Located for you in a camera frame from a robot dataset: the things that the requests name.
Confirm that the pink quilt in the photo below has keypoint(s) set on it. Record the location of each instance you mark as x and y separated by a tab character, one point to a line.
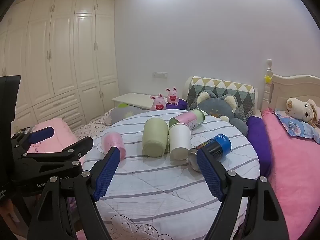
60	132

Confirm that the triangle pattern cushion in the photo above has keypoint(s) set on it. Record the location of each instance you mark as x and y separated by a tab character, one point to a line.
225	87

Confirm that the pink bunny plush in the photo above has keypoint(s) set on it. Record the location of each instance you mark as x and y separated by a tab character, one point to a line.
158	103
172	97

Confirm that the pink fleece blanket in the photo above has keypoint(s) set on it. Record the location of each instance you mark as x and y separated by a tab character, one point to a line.
295	175

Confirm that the cream dog plush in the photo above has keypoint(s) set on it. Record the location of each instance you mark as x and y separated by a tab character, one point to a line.
301	110

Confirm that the cream bed headboard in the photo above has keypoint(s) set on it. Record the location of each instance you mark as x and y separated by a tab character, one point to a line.
295	86

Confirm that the blue cartoon pillow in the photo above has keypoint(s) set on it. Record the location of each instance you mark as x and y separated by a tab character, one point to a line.
292	126

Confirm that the yellow star decoration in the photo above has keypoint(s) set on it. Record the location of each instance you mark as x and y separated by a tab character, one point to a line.
268	78

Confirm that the white cup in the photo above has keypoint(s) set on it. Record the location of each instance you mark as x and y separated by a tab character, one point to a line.
178	140

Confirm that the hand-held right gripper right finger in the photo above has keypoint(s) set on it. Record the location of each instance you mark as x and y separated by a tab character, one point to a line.
209	177

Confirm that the long purple pillow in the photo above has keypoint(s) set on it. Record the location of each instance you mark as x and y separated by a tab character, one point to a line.
258	140

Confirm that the grey cat plush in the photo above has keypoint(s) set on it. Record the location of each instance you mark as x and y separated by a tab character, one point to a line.
220	106

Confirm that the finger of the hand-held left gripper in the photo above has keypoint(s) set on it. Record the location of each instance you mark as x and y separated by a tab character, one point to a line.
75	150
41	134

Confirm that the cream wardrobe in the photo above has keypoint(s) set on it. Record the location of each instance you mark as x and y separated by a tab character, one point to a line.
62	55

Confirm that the grey floral pillow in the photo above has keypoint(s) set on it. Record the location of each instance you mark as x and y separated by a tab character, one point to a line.
120	113

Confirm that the heart pattern sheet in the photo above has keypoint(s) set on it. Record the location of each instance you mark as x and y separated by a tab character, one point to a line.
92	127

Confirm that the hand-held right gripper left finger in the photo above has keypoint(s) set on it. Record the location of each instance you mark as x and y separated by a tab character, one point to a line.
108	170

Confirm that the small purple cushion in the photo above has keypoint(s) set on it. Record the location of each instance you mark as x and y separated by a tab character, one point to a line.
182	104

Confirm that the blue can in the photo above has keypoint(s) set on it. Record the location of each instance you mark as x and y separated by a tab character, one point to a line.
220	145

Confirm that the pink and green cup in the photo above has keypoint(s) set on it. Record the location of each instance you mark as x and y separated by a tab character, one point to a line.
190	117

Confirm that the white bedside table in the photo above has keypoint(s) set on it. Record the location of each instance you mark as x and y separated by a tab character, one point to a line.
132	99

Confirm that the white wall socket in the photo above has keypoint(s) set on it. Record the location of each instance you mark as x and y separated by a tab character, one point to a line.
160	75

